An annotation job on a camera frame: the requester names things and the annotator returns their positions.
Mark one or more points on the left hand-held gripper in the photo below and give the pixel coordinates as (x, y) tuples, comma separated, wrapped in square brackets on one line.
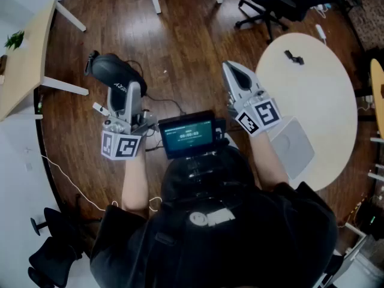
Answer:
[(121, 145)]

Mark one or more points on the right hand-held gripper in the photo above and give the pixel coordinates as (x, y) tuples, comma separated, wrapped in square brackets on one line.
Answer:
[(264, 115)]

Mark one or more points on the dark grey pouch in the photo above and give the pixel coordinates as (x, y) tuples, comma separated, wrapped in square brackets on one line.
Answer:
[(111, 67)]

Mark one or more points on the person's right forearm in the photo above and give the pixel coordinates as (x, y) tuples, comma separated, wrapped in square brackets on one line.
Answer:
[(268, 160)]

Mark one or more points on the person's left forearm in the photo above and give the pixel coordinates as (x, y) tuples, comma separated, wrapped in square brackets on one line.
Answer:
[(135, 184)]

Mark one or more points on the black chest-mounted screen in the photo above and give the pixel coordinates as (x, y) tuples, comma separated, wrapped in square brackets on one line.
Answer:
[(186, 133)]

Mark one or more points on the round white table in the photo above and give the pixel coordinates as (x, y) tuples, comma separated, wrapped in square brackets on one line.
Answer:
[(315, 79)]

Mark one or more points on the black office chair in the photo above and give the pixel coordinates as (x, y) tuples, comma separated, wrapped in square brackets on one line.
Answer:
[(285, 1), (57, 250)]

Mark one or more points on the white power adapter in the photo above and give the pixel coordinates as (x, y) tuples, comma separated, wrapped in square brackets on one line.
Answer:
[(320, 32)]

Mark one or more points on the light wooden desk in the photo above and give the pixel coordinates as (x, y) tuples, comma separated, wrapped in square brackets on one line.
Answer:
[(27, 61)]

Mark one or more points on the potted green plant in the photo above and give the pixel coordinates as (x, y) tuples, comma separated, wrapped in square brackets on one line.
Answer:
[(14, 40)]

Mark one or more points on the round yellow table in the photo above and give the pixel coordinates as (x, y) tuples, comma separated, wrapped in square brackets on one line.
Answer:
[(378, 94)]

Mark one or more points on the white metal rack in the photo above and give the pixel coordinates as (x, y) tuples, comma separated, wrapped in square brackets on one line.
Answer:
[(377, 177)]

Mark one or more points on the person in dark apron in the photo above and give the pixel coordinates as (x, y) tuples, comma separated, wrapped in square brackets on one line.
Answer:
[(228, 250)]

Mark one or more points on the black box with green light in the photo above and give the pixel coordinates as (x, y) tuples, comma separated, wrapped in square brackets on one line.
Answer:
[(370, 220)]

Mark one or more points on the small black bracket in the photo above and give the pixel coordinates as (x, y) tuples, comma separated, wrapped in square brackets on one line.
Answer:
[(294, 57)]

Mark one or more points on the white metal frame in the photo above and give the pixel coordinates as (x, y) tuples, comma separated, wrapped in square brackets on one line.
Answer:
[(355, 244)]

